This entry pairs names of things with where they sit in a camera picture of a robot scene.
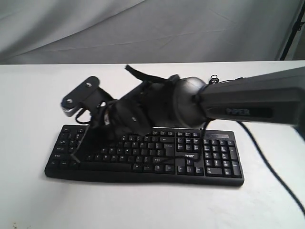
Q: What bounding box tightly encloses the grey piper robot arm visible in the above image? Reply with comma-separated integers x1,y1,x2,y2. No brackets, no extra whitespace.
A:
71,65,305,162

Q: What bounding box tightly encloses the black tripod stand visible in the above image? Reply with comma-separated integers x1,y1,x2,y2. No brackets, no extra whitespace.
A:
278,0,305,61

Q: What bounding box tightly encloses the grey backdrop cloth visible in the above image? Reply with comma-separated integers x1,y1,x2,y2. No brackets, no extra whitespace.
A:
0,0,303,64

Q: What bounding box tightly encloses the black acer keyboard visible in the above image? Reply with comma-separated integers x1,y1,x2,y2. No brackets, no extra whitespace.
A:
44,125,244,187

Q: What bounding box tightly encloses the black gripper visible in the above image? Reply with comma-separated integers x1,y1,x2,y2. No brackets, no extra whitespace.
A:
71,81,174,163

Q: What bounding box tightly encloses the black USB cable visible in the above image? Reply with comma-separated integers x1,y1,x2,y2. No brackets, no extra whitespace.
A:
207,73,244,85

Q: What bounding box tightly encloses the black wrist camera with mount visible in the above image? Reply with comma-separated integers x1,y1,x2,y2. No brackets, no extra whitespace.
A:
61,76,113,117

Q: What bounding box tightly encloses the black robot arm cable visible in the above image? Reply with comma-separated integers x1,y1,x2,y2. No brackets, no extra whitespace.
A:
238,121,305,221

